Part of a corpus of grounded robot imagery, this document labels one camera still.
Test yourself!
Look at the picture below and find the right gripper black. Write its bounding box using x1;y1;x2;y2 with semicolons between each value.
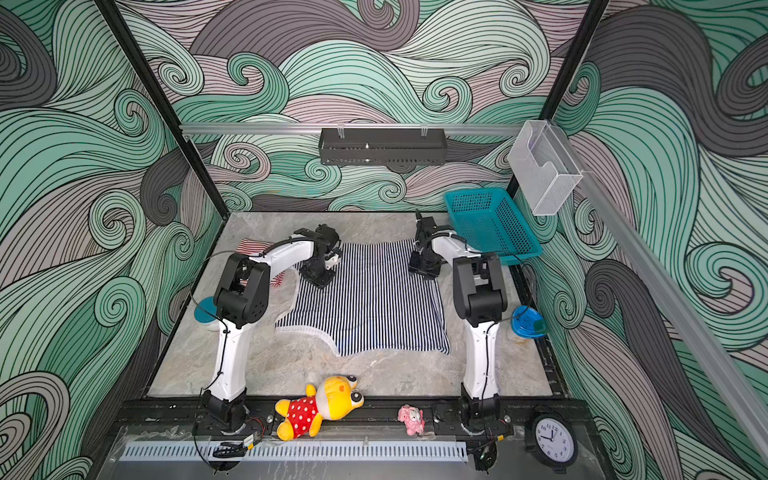
407;250;441;280

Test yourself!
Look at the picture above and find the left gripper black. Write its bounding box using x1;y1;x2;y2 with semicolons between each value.
300;260;336;289

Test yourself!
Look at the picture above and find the blue white striped tank top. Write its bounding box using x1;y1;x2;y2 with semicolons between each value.
275;240;450;357

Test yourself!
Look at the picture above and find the red white striped tank top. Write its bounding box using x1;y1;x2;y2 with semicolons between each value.
236;238;285;288

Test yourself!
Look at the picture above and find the teal plastic basket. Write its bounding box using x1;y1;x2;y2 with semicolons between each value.
444;188;542;266

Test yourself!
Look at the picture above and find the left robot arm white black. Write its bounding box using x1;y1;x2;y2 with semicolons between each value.
202;224;341;433

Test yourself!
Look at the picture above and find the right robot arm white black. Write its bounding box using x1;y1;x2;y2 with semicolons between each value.
408;213;508;423

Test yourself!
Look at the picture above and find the teal round lid left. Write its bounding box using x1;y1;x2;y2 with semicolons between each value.
194;296;220;332

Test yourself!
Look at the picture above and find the black perforated metal shelf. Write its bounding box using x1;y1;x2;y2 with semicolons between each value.
318;129;448;167

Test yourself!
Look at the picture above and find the yellow plush toy red dress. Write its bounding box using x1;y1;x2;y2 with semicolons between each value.
275;375;364;441

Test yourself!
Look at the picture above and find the small pink plush toy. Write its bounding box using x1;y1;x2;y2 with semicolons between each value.
397;405;426;436

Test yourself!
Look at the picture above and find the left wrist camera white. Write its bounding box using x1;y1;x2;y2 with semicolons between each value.
324;252;341;269

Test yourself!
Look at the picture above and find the aluminium rail back wall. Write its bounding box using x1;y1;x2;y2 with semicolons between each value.
179;121;523;137

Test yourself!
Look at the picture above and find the aluminium rail wall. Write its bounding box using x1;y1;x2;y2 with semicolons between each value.
547;123;767;460
179;121;523;137

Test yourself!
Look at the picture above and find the clear plastic wall bin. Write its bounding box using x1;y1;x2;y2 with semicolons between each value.
507;120;583;216

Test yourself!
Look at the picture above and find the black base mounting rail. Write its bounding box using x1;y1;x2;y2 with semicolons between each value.
112;396;597;439

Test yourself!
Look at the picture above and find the white slotted cable duct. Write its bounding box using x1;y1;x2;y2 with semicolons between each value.
119;440;468;463

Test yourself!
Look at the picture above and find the aluminium rail right wall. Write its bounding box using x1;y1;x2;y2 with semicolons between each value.
547;123;767;460

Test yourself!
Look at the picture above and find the black round wall clock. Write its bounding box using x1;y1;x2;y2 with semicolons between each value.
524;409;578;473

